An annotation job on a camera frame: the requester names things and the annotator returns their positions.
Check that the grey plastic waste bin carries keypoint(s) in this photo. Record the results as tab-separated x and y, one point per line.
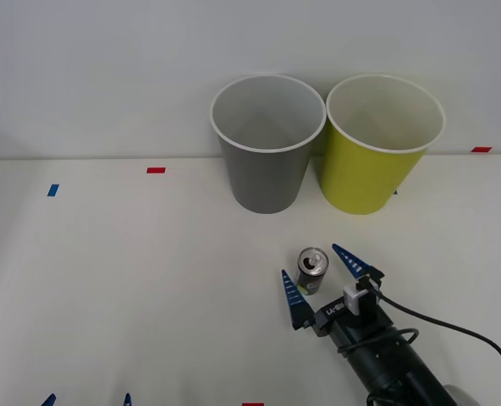
267	182

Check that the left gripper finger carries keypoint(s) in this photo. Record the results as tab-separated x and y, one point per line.
50	400
127	401

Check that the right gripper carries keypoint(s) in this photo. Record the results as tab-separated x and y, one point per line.
333	315

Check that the black drink can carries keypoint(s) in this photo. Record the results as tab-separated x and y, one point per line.
310	280

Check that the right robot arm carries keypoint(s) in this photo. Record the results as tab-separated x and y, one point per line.
386	363

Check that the yellow-green plastic waste bin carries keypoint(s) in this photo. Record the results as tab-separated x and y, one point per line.
360	177

